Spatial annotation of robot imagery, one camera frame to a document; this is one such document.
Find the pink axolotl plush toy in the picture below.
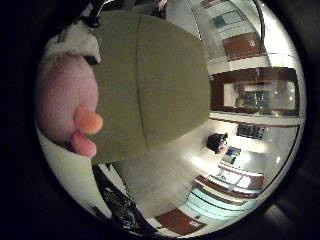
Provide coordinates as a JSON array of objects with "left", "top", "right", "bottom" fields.
[{"left": 34, "top": 53, "right": 104, "bottom": 158}]

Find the olive green table cloth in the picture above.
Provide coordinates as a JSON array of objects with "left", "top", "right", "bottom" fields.
[{"left": 88, "top": 9, "right": 212, "bottom": 165}]

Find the wood framed glass window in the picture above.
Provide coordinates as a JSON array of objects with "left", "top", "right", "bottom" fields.
[{"left": 209, "top": 66, "right": 301, "bottom": 118}]

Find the black metal equipment stand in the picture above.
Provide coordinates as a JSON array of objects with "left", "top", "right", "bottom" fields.
[{"left": 91, "top": 163, "right": 158, "bottom": 236}]

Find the black bag on floor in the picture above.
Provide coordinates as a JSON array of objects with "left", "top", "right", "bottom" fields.
[{"left": 206, "top": 132, "right": 229, "bottom": 155}]

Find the thin black cable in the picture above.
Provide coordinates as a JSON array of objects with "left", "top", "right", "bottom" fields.
[{"left": 252, "top": 0, "right": 268, "bottom": 56}]

